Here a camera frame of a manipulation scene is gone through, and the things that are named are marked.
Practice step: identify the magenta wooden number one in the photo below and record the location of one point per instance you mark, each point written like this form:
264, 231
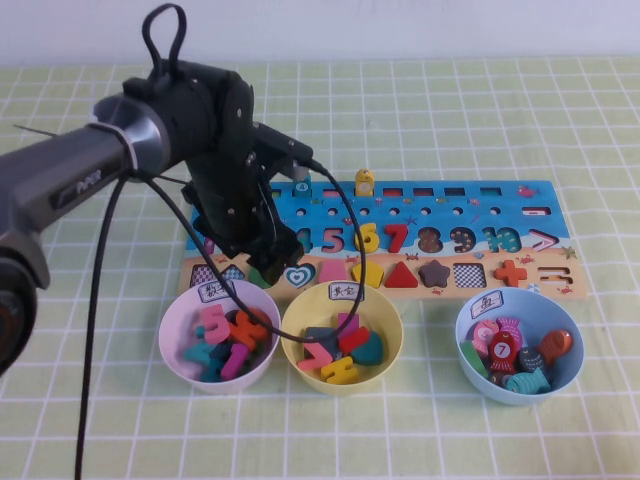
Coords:
235, 361

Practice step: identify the pink wooden greater-than sign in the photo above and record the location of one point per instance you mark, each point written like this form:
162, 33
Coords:
315, 356

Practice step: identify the yellow wooden equals sign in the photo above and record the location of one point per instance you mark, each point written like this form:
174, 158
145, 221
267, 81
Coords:
337, 371

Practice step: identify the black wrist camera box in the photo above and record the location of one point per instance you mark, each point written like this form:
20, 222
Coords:
280, 145

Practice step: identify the white zip tie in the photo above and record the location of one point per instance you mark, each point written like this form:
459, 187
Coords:
129, 150

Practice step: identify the paper label on pink bowl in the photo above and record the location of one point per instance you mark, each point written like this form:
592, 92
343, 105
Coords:
210, 294

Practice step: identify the teal striped wooden fish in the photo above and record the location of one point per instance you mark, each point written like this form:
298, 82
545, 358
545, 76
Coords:
527, 382

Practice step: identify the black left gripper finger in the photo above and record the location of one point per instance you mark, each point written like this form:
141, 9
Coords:
290, 247
267, 267

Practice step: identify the red wooden parallelogram piece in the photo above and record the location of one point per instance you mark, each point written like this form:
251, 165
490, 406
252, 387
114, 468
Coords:
354, 341

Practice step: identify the dark grey wooden square piece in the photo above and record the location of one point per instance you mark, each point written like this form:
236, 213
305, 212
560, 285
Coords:
320, 335

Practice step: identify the pink wooden trapezoid piece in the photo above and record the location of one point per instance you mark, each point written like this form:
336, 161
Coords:
333, 272

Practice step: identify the magenta wooden rectangle piece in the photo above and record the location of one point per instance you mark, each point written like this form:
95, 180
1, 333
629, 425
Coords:
345, 325

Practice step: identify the teal wooden number piece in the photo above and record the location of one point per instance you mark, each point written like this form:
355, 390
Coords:
211, 374

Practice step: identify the teal fish peg number four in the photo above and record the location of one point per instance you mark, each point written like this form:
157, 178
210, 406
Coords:
301, 188

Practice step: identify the orange wooden fish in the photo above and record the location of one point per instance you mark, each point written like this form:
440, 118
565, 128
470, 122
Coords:
556, 346

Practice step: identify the magenta striped wooden fish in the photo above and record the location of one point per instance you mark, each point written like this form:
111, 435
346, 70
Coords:
511, 329

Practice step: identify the dark grey wooden fish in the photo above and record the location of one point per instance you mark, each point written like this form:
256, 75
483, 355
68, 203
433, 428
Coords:
530, 360

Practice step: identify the red wooden fish number seven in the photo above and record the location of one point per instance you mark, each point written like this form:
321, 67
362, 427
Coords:
501, 351

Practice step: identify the yellow fish peg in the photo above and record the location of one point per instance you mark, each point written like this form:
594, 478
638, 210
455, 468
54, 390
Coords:
364, 185

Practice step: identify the blue ocean puzzle board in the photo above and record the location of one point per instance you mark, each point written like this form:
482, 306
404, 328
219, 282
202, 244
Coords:
450, 220

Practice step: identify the pink wooden number five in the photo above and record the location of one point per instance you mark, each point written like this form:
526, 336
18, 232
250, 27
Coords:
216, 325

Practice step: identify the yellow wooden pentagon piece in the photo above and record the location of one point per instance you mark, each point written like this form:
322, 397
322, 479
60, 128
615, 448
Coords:
361, 274

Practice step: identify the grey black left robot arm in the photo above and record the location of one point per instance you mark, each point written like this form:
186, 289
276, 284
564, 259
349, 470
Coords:
75, 155

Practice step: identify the orange wooden plus sign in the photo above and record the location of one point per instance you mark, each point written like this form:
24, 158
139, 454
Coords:
510, 273

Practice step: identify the green wooden fish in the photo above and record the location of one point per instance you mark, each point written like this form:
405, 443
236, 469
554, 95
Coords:
472, 359

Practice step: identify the yellow wooden number six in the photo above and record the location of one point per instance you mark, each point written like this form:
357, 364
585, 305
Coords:
369, 244

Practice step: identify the yellow plastic bowl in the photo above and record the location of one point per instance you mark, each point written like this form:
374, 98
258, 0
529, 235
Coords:
295, 320

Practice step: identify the pink wooden fish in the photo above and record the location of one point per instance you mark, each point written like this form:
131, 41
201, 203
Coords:
482, 334

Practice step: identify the brown wooden star piece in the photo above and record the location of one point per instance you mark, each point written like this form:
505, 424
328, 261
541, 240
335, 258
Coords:
434, 274

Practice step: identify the paper label on blue bowl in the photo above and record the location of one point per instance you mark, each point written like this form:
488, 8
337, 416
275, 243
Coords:
488, 304

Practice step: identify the paper label on yellow bowl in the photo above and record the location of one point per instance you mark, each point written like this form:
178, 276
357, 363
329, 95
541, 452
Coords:
342, 292

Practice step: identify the green checked tablecloth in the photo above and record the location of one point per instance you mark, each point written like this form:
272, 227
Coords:
450, 440

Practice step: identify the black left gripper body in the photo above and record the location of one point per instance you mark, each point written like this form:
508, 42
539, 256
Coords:
225, 205

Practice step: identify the teal wooden number four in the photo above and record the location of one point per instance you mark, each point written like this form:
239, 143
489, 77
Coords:
197, 354

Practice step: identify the light blue plastic bowl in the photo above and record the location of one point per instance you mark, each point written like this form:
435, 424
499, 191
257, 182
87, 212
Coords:
550, 312

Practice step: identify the red wooden triangle piece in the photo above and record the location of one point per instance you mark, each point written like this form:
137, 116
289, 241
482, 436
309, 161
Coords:
401, 278

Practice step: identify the green wooden circle piece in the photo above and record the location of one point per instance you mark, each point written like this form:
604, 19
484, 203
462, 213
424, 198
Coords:
255, 278

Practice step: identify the pink plastic bowl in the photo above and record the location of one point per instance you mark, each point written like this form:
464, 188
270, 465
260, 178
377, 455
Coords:
174, 350

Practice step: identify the teal wooden heart piece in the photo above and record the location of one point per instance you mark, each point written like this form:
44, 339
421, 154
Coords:
371, 351

